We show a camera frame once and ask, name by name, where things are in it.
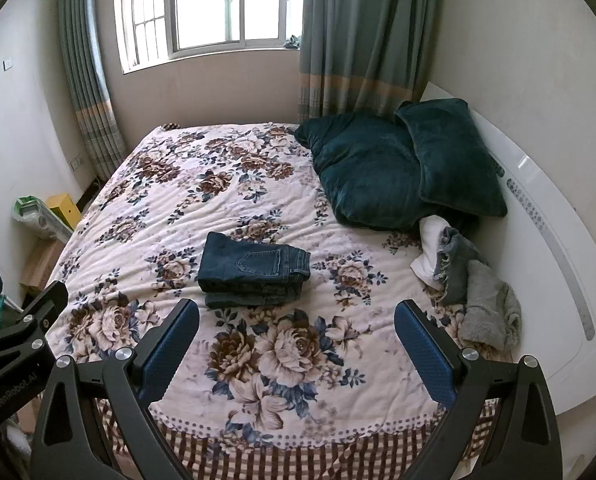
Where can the grey frayed denim garment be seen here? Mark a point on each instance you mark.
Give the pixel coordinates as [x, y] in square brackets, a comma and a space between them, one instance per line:
[458, 265]

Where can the grey fleece garment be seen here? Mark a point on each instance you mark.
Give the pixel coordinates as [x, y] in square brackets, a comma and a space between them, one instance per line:
[493, 305]

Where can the white wall switch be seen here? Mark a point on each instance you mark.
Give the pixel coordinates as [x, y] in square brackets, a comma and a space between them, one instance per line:
[8, 63]

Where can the sliding glass window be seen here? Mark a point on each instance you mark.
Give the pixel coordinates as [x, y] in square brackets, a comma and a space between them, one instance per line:
[207, 5]

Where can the blue denim pants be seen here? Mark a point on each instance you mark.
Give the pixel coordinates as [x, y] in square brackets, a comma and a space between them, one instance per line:
[248, 260]

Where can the wall power outlet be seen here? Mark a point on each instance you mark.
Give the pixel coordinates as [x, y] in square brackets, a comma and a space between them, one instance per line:
[76, 163]

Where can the small dark green pillow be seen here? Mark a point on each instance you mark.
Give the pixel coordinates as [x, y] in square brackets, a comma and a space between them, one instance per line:
[453, 160]

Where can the yellow box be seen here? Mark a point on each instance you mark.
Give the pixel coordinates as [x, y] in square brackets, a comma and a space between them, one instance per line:
[65, 207]

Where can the wide grey-green curtain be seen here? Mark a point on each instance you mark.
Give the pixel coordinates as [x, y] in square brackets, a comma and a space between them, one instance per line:
[358, 35]

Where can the white cloth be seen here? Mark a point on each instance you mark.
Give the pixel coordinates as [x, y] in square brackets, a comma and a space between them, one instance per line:
[430, 240]

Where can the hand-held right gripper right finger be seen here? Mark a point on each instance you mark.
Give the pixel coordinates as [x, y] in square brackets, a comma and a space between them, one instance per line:
[423, 350]

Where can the narrow grey-green curtain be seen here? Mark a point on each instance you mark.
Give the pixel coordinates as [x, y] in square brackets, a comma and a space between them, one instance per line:
[85, 60]

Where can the large dark green pillow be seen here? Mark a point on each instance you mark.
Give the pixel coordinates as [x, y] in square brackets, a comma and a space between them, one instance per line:
[363, 170]

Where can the brown cardboard box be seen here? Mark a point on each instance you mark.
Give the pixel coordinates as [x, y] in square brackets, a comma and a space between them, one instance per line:
[42, 260]

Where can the green and white plastic bag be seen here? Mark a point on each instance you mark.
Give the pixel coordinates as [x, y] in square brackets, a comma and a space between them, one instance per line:
[37, 220]

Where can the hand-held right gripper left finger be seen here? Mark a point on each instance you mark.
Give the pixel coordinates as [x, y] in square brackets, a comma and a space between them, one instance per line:
[167, 350]

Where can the white bed headboard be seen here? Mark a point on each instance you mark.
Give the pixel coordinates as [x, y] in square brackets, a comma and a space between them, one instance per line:
[553, 200]

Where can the floral printed blanket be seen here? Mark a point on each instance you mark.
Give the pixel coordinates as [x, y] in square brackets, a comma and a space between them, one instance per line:
[278, 200]

